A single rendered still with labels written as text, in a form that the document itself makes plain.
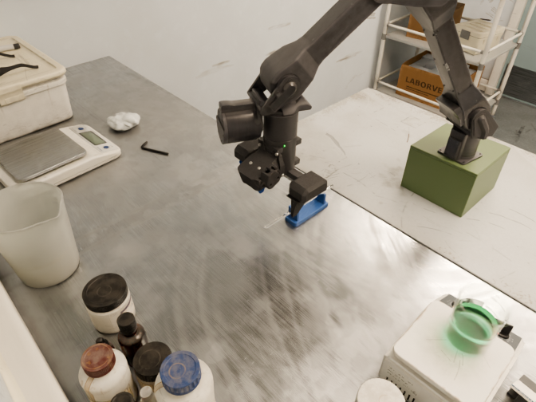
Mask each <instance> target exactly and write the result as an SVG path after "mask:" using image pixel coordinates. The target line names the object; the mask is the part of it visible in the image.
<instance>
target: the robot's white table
mask: <svg viewBox="0 0 536 402"><path fill-rule="evenodd" d="M446 123H448V124H451V125H453V124H452V123H451V122H450V121H448V120H446V118H443V117H441V116H438V115H436V114H434V113H432V112H429V111H426V110H424V109H421V108H418V107H416V106H414V105H412V104H409V103H406V102H404V101H402V100H398V99H396V98H394V97H391V96H389V95H386V94H384V93H381V92H378V91H376V90H374V89H370V88H366V89H363V90H361V91H360V92H358V93H355V94H353V95H352V96H350V97H347V98H345V99H343V100H340V101H338V102H337V103H335V104H332V105H330V106H329V107H327V108H324V109H322V110H321V111H319V112H316V113H314V114H313V115H311V116H307V117H306V118H304V119H302V120H300V121H298V134H297V136H299V137H300V138H301V144H299V145H297V146H296V156H297V157H298V158H300V163H299V164H297V165H295V166H294V167H295V168H297V169H298V170H299V171H302V172H303V173H305V174H306V173H307V172H309V171H313V172H315V173H316V174H318V175H319V176H321V177H323V178H324V179H326V180H327V187H328V186H330V185H331V184H333V187H332V188H330V189H331V190H333V191H335V192H336V193H337V194H339V195H341V196H343V197H345V198H346V199H348V200H349V201H351V202H353V203H355V204H356V205H357V206H359V207H361V208H363V209H364V210H366V211H367V212H369V213H371V214H372V215H375V216H376V217H377V218H379V219H381V220H383V221H384V222H386V223H387V224H389V225H391V226H392V227H395V228H396V229H397V230H399V231H401V232H403V233H404V234H406V235H407V236H409V237H410V238H413V239H414V240H416V241H417V242H419V243H421V244H422V245H424V246H426V247H427V248H429V249H430V250H433V251H434V252H436V253H437V254H439V255H441V256H442V257H444V258H446V259H447V260H449V261H450V262H453V263H454V264H456V265H457V266H459V267H461V268H462V269H464V270H465V271H467V272H468V273H470V274H472V275H474V276H476V277H477V278H479V279H480V280H482V281H484V282H485V283H488V284H490V285H493V286H495V287H496V288H498V289H500V290H501V291H502V292H503V293H504V294H505V295H507V296H508V297H510V298H512V299H514V300H515V301H517V302H518V303H520V304H522V305H524V306H525V307H526V308H528V309H530V310H532V311H534V312H535V313H536V155H535V154H533V153H531V152H528V151H525V150H523V149H521V148H517V147H515V146H513V145H511V144H508V143H506V142H503V141H501V140H498V139H495V138H494V137H491V136H488V137H487V139H489V140H493V141H495V142H497V143H500V144H503V145H506V146H507V147H510V152H509V154H508V156H507V158H506V161H505V163H504V165H503V167H502V170H501V172H500V174H499V177H498V179H497V182H496V184H495V187H494V188H493V189H492V190H491V191H490V192H489V193H487V194H486V195H485V196H484V197H483V198H482V199H481V200H480V201H478V202H477V203H476V204H475V205H474V206H473V207H472V208H471V209H470V210H469V211H468V212H467V213H466V214H465V215H464V216H463V217H461V218H460V217H459V216H457V215H455V214H453V213H451V212H450V211H447V210H445V209H443V208H442V207H440V206H438V205H436V204H434V203H432V202H431V201H429V200H427V199H425V198H423V197H421V196H419V195H417V194H416V193H414V192H412V191H409V190H408V189H407V188H405V187H402V186H400V185H401V181H402V178H403V174H404V169H405V165H406V162H407V158H408V153H409V149H410V146H411V145H412V144H414V143H415V142H416V141H418V140H420V139H422V138H423V137H425V136H426V135H428V134H429V133H431V132H433V131H435V130H436V129H437V128H439V127H441V126H442V125H444V124H446Z"/></svg>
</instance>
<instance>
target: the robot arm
mask: <svg viewBox="0 0 536 402"><path fill-rule="evenodd" d="M457 2H458V0H338V1H337V2H336V3H335V4H334V5H333V6H332V7H331V8H330V9H329V10H328V11H327V12H326V13H325V14H324V15H323V16H322V17H321V18H320V19H319V20H318V21H317V22H316V23H315V24H314V25H313V26H312V27H311V28H310V29H309V30H308V31H307V32H306V33H305V34H304V35H303V36H302V37H300V38H299V39H297V40H296V41H293V42H291V43H289V44H287V45H284V46H282V47H281V48H280V49H278V50H276V51H275V52H274V53H272V54H271V55H270V56H269V57H267V58H266V59H265V60H264V62H263V63H262V64H261V66H260V74H259V75H258V76H257V78H256V79H255V81H254V83H253V84H252V85H251V87H250V88H249V89H248V91H247V94H248V96H249V99H242V100H221V101H220V102H219V108H218V111H217V115H216V122H217V128H218V133H219V139H220V141H221V143H222V144H231V143H237V142H242V143H240V144H238V145H237V146H236V148H235V149H234V156H235V157H236V158H237V159H239V163H240V165H239V166H238V173H239V174H240V177H241V179H242V181H243V182H244V183H246V184H247V185H249V186H250V187H252V188H253V189H254V190H255V191H258V193H259V194H261V193H263V192H264V189H265V187H266V188H268V189H272V188H273V187H274V186H275V185H276V184H277V183H278V182H279V181H280V179H281V177H283V176H284V177H286V178H287V179H288V180H290V181H291V182H290V188H289V194H288V195H286V196H287V197H289V198H290V199H291V210H290V212H291V217H294V216H296V215H297V214H298V212H299V211H300V210H301V208H302V207H303V205H304V204H305V203H306V202H308V201H309V200H311V199H312V198H314V197H316V196H317V195H320V194H321V193H322V192H323V191H326V190H327V180H326V179H324V178H323V177H321V176H319V175H318V174H316V173H315V172H313V171H309V172H307V173H306V174H302V173H301V172H300V171H298V170H297V169H295V168H294V166H295V165H297V164H299V163H300V158H298V157H297V156H296V146H297V145H299V144H301V143H302V138H300V137H299V136H297V134H298V112H300V111H305V110H310V109H311V108H312V106H311V104H310V103H309V102H308V101H307V100H306V99H305V98H304V97H303V96H302V94H303V93H304V92H305V90H306V89H307V88H308V86H309V85H310V83H311V82H312V81H313V79H314V77H315V75H316V72H317V70H318V67H319V65H320V64H321V63H322V62H323V61H324V60H325V59H326V58H327V57H328V56H329V55H330V54H331V53H332V52H333V51H334V50H335V49H336V48H337V47H338V46H339V45H340V44H341V43H342V42H343V41H344V40H345V39H346V38H347V37H348V36H349V35H350V34H351V33H352V32H353V31H354V30H355V29H356V28H357V27H358V26H359V25H360V24H361V23H362V22H364V21H365V20H366V19H367V18H368V17H369V16H370V15H371V14H372V13H373V12H374V11H375V10H376V9H377V8H378V7H379V6H380V5H382V4H396V5H402V6H405V7H406V8H407V10H408V11H409V12H410V14H411V15H412V16H413V17H414V18H415V19H416V20H417V21H418V23H420V24H421V26H422V28H423V31H424V34H425V37H426V39H427V42H428V45H429V48H430V50H431V52H432V56H433V58H434V61H435V65H436V67H437V69H438V72H439V75H440V78H441V81H442V83H443V92H442V95H441V96H439V97H437V98H436V101H437V102H438V104H439V111H440V112H441V113H443V114H444V115H445V116H446V120H448V121H450V122H451V123H452V124H453V126H452V129H451V132H450V136H449V137H448V140H447V145H446V146H444V147H442V148H440V149H438V153H440V154H442V155H444V156H446V157H448V158H449V159H451V160H454V161H455V162H457V163H459V164H461V165H466V164H469V163H470V162H472V161H474V160H477V159H478V158H480V157H482V156H483V154H482V153H481V152H478V151H477V148H478V146H479V142H480V140H486V139H487V137H488V136H493V135H494V133H495V131H496V130H497V128H498V125H497V124H496V122H495V120H494V119H493V117H492V116H491V106H490V104H489V102H488V101H487V99H486V97H485V96H484V95H483V94H482V93H481V91H480V90H479V89H478V88H477V87H476V86H475V85H474V83H473V81H472V79H471V75H470V72H469V68H468V66H467V61H466V58H465V56H464V52H463V48H462V45H461V42H460V40H459V35H458V32H457V29H456V26H455V22H454V18H453V15H454V12H455V8H456V6H457ZM266 90H268V91H269V93H270V96H269V98H267V97H266V95H265V94H264V92H265V91H266ZM262 131H263V136H262V137H261V134H262ZM243 141H244V142H243Z"/></svg>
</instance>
